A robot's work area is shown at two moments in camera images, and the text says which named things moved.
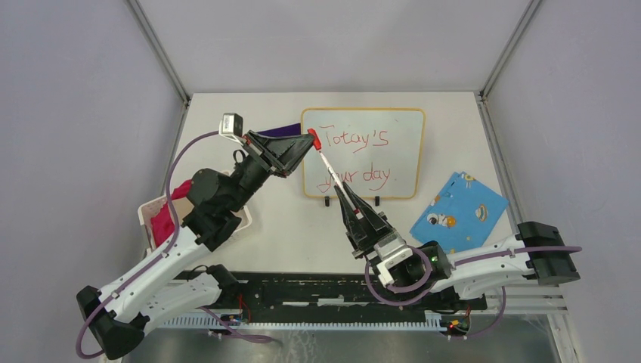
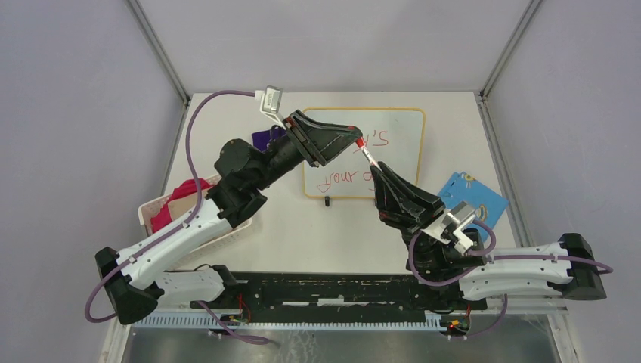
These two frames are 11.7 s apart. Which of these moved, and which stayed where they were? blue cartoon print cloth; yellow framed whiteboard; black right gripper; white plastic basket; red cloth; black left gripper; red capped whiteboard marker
Moved: black right gripper; black left gripper; red capped whiteboard marker
Stayed: red cloth; yellow framed whiteboard; blue cartoon print cloth; white plastic basket
